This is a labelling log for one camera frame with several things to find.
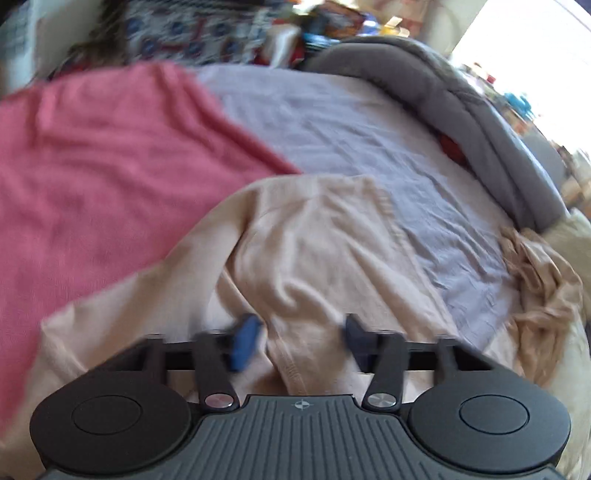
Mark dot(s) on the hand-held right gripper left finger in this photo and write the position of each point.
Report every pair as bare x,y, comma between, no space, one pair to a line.
247,344

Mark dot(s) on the grey leaf-print quilt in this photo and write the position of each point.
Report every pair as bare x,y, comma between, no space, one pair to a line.
443,92

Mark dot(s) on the blue and red patterned cloth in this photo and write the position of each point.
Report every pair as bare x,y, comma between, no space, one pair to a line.
198,27

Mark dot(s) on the tan satin garment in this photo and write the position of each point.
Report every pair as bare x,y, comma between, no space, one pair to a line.
540,286

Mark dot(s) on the beige long-sleeve shirt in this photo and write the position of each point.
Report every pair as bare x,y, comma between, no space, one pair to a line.
300,240

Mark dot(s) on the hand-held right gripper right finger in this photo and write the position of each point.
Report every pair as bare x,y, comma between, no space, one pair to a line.
354,341

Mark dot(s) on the bright window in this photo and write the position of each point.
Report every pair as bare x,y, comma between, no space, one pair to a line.
535,50

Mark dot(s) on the cream pillow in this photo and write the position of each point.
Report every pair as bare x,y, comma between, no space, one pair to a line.
570,240

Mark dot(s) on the lavender bed sheet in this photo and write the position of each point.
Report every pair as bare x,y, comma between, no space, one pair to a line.
351,138

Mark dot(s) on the small red cloth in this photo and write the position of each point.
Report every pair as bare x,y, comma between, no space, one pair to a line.
452,147

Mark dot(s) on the blue plush toy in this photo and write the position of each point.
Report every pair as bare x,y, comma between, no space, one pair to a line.
518,104

